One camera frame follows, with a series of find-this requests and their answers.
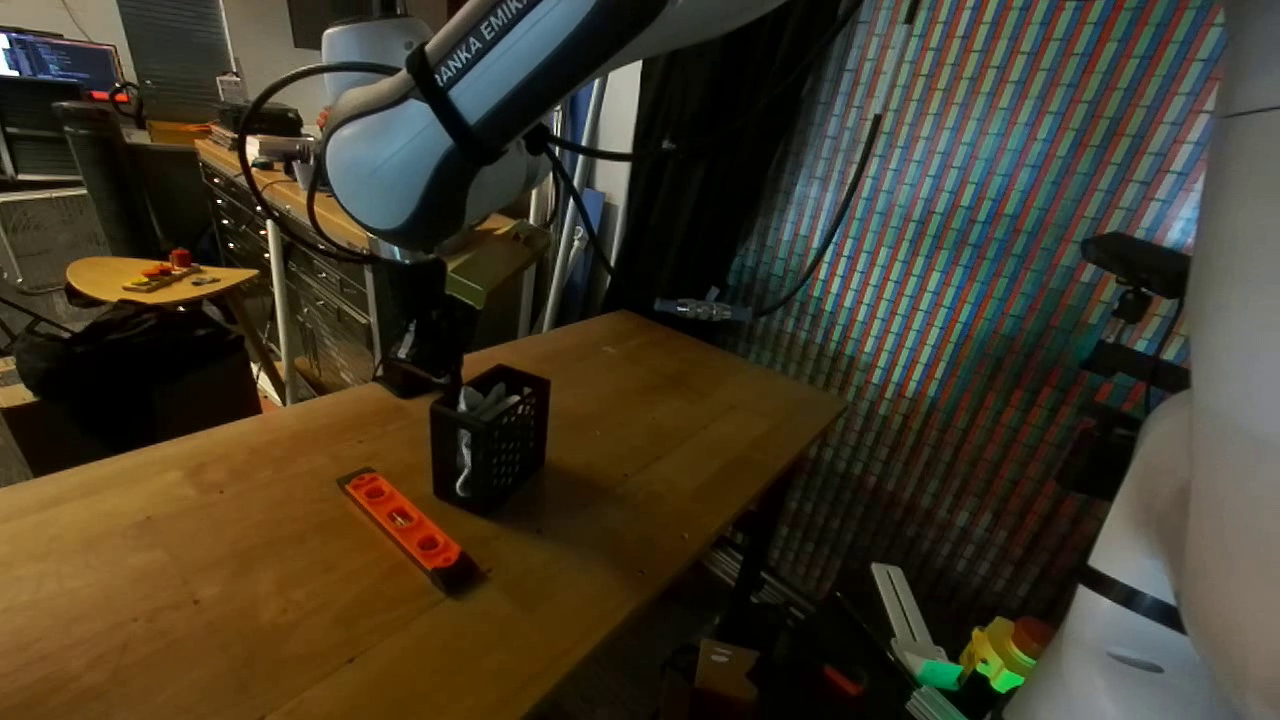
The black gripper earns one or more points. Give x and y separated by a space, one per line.
439 328

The orange spirit level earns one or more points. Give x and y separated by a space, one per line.
411 529

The wooden workbench with drawers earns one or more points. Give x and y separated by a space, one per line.
309 309

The white towel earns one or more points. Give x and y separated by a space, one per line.
491 443

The white plastic bracket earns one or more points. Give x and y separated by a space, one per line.
911 629

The round wooden stool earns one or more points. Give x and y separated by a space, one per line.
150 280

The cardboard box on floor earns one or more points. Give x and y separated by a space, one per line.
726 674

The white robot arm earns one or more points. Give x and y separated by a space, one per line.
439 146

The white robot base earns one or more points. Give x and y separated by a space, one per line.
1179 610

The black plastic basket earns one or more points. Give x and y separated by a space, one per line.
532 447

